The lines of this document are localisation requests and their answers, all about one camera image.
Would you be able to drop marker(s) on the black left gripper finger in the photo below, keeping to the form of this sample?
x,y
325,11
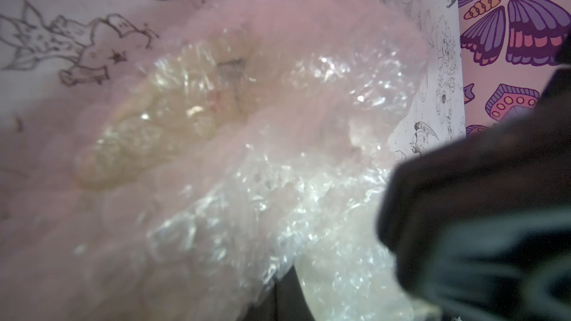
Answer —
x,y
285,302

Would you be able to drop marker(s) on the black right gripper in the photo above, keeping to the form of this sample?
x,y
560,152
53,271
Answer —
x,y
481,227

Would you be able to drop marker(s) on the clear bubble wrap sheet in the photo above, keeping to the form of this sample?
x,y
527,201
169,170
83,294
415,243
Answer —
x,y
204,236

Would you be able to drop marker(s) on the cream dinner plate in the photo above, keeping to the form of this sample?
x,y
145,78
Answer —
x,y
185,100

